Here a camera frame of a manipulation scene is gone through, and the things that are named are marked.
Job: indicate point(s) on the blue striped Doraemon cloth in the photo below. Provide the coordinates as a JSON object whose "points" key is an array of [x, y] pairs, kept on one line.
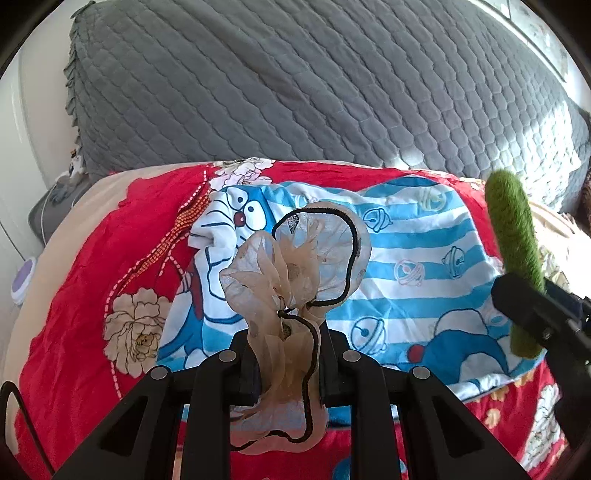
{"points": [[423, 299]]}

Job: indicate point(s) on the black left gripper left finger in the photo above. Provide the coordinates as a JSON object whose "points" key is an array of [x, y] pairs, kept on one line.
{"points": [[171, 424]]}

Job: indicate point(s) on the beige organza scrunchie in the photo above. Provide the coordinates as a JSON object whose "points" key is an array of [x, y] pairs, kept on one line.
{"points": [[284, 283]]}

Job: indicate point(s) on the framed wall picture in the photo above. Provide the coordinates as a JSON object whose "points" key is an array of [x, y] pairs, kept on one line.
{"points": [[535, 32]]}

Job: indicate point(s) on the grey quilted headboard cover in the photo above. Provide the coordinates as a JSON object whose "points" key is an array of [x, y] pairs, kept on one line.
{"points": [[439, 85]]}

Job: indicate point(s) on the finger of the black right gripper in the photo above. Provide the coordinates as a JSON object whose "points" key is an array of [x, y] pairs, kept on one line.
{"points": [[558, 318]]}

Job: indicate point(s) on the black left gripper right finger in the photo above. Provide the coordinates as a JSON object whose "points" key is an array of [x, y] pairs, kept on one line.
{"points": [[407, 423]]}

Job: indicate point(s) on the purple white round device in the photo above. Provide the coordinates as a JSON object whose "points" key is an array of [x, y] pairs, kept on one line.
{"points": [[22, 281]]}

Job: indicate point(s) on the red floral bedspread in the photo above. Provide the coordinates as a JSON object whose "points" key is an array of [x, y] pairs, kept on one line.
{"points": [[118, 254]]}

